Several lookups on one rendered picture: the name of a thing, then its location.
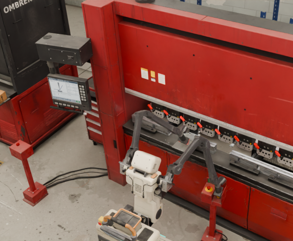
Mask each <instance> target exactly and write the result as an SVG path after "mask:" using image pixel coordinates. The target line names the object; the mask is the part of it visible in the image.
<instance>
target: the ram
mask: <svg viewBox="0 0 293 241"><path fill-rule="evenodd" d="M118 29H119V38H120V47H121V56H122V64H123V74H124V86H125V88H128V89H131V90H133V91H136V92H139V93H142V94H145V95H148V96H151V97H153V98H156V99H159V100H162V101H165V102H167V103H170V104H173V105H176V106H179V107H182V108H184V109H187V110H191V111H193V112H196V113H199V114H202V115H204V116H207V117H210V118H213V119H216V120H218V121H222V122H225V123H227V124H230V125H233V126H236V127H239V128H242V129H244V130H247V131H250V132H253V133H256V134H259V135H261V136H264V137H267V138H270V139H273V140H276V141H278V142H281V143H284V144H287V145H290V146H293V63H289V62H285V61H282V60H278V59H274V58H270V57H266V56H262V55H257V54H253V53H249V52H246V51H242V50H238V49H234V48H230V47H226V46H222V45H218V44H214V43H210V42H206V41H202V40H198V39H194V38H190V37H187V36H183V35H179V34H175V33H170V32H166V31H162V30H158V29H154V28H150V27H146V26H142V25H139V24H135V23H131V22H126V21H121V22H120V23H118ZM141 68H144V69H147V70H148V79H145V78H142V75H141ZM151 71H154V72H155V78H154V77H151ZM158 73H160V74H163V75H165V85H164V84H161V83H159V82H158ZM151 78H154V79H155V81H152V80H151ZM125 92H126V93H129V94H132V95H134V96H137V97H140V98H143V99H146V100H149V101H152V102H154V103H157V104H159V105H162V106H165V107H168V108H171V109H173V110H177V111H179V112H182V113H185V114H188V115H190V116H193V117H196V118H199V119H201V120H204V121H207V122H210V123H213V124H215V125H218V126H221V127H224V128H227V129H229V130H232V131H235V132H238V133H241V134H243V135H246V136H249V137H252V138H254V139H257V140H260V141H263V142H266V143H269V144H271V145H274V146H277V147H280V148H283V149H285V150H288V151H290V152H293V149H290V148H287V147H284V146H281V145H279V144H276V143H273V142H270V141H267V140H265V139H262V138H259V137H256V136H253V135H251V134H248V133H245V132H242V131H239V130H236V129H233V128H230V127H228V126H225V125H222V124H220V123H217V122H214V121H211V120H208V119H205V118H202V117H200V116H197V115H194V114H191V113H188V112H186V111H183V110H180V109H177V108H174V107H172V106H169V105H166V104H163V103H160V102H158V101H155V100H152V99H149V98H146V97H143V96H140V95H138V94H135V93H132V92H130V91H127V90H125Z"/></svg>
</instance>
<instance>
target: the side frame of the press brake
mask: <svg viewBox="0 0 293 241"><path fill-rule="evenodd" d="M114 1H115V0H86V1H84V2H82V3H81V5H82V12H83V18H84V24H85V31H86V37H87V38H91V46H92V53H93V56H92V57H91V58H90V64H91V70H92V76H93V82H94V88H95V95H96V101H97V107H98V113H99V119H100V126H101V134H102V140H103V146H104V152H105V159H106V165H107V171H108V177H109V179H110V180H112V181H114V182H116V183H118V184H120V185H122V186H125V185H126V184H127V181H126V175H123V174H121V173H120V163H119V161H120V162H122V161H123V159H125V157H126V146H125V138H124V130H123V125H124V124H125V123H127V122H128V121H129V120H130V119H131V118H132V115H133V114H134V113H135V112H137V111H141V110H149V111H150V108H149V106H148V104H150V103H151V101H149V100H146V99H143V98H140V97H137V96H134V95H132V94H129V93H126V92H125V86H124V74H123V64H122V56H121V47H120V38H119V29H118V23H120V22H121V21H123V16H121V15H117V14H115V5H114ZM150 112H152V111H150Z"/></svg>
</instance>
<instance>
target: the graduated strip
mask: <svg viewBox="0 0 293 241"><path fill-rule="evenodd" d="M125 90H127V91H130V92H132V93H135V94H138V95H140V96H143V97H146V98H149V99H152V100H155V101H158V102H160V103H163V104H166V105H169V106H172V107H174V108H177V109H180V110H183V111H186V112H188V113H191V114H194V115H197V116H200V117H202V118H205V119H208V120H211V121H214V122H217V123H220V124H222V125H225V126H228V127H230V128H233V129H236V130H239V131H242V132H245V133H248V134H251V135H253V136H256V137H259V138H262V139H265V140H267V141H270V142H273V143H276V144H279V145H281V146H284V147H287V148H290V149H293V146H290V145H287V144H284V143H281V142H278V141H276V140H273V139H270V138H267V137H264V136H261V135H259V134H256V133H253V132H250V131H247V130H244V129H242V128H239V127H236V126H233V125H230V124H227V123H225V122H222V121H219V120H216V119H213V118H210V117H207V116H204V115H202V114H199V113H196V112H193V111H191V110H187V109H184V108H182V107H179V106H176V105H173V104H170V103H167V102H165V101H162V100H159V99H156V98H153V97H151V96H148V95H145V94H142V93H139V92H136V91H133V90H131V89H128V88H125Z"/></svg>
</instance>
